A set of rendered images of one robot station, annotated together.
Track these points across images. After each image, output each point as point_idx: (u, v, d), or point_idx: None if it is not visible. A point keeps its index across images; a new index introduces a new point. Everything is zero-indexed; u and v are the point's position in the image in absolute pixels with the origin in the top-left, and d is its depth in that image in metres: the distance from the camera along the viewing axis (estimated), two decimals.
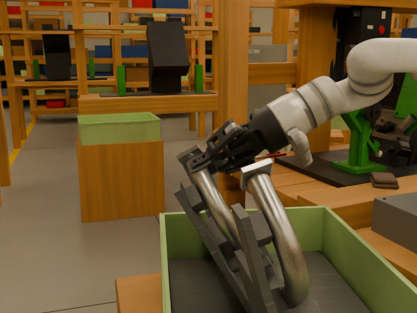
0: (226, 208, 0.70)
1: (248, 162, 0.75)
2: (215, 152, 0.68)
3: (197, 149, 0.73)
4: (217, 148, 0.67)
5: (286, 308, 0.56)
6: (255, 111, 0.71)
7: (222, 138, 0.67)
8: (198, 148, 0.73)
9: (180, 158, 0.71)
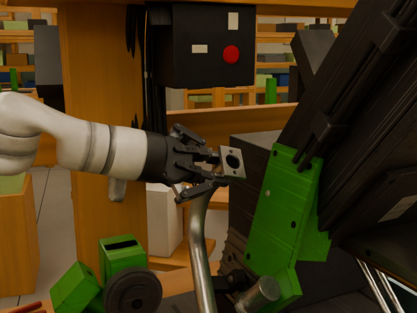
0: (198, 201, 0.75)
1: (180, 192, 0.66)
2: None
3: (223, 153, 0.69)
4: (192, 143, 0.72)
5: None
6: (156, 133, 0.64)
7: (185, 136, 0.71)
8: (222, 153, 0.69)
9: (236, 150, 0.71)
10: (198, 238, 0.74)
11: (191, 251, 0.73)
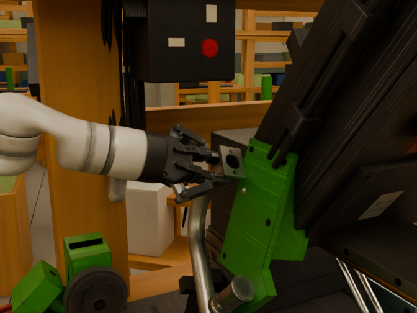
0: (198, 201, 0.75)
1: (180, 192, 0.66)
2: None
3: (223, 153, 0.69)
4: (192, 143, 0.72)
5: None
6: (156, 133, 0.64)
7: (185, 136, 0.71)
8: (221, 153, 0.69)
9: (236, 150, 0.71)
10: (199, 238, 0.74)
11: (192, 251, 0.73)
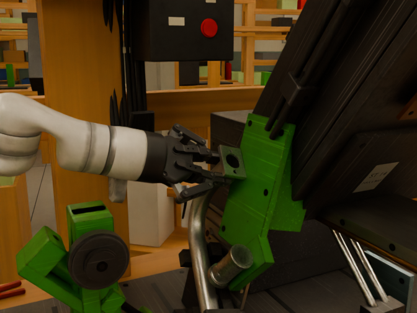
0: (198, 202, 0.75)
1: (181, 192, 0.65)
2: None
3: (223, 153, 0.69)
4: (192, 143, 0.72)
5: None
6: (156, 133, 0.64)
7: (185, 136, 0.71)
8: (222, 153, 0.69)
9: (236, 150, 0.72)
10: (200, 239, 0.74)
11: (192, 252, 0.73)
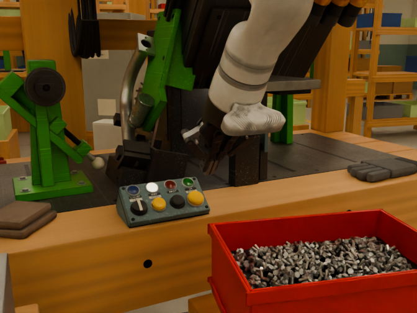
0: (126, 79, 1.05)
1: (246, 137, 0.69)
2: (200, 158, 0.68)
3: (139, 38, 0.99)
4: (196, 156, 0.67)
5: None
6: (206, 97, 0.64)
7: (190, 149, 0.67)
8: (138, 37, 0.99)
9: (150, 39, 1.02)
10: (126, 104, 1.04)
11: (121, 112, 1.03)
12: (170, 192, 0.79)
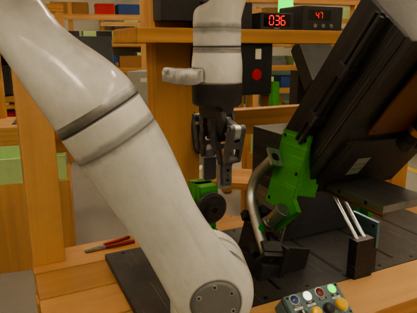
0: (253, 181, 1.24)
1: (225, 133, 0.62)
2: (195, 146, 0.72)
3: (270, 152, 1.18)
4: (194, 140, 0.72)
5: None
6: None
7: (197, 131, 0.72)
8: (269, 151, 1.18)
9: (276, 150, 1.21)
10: (254, 204, 1.24)
11: (250, 211, 1.23)
12: (321, 299, 0.99)
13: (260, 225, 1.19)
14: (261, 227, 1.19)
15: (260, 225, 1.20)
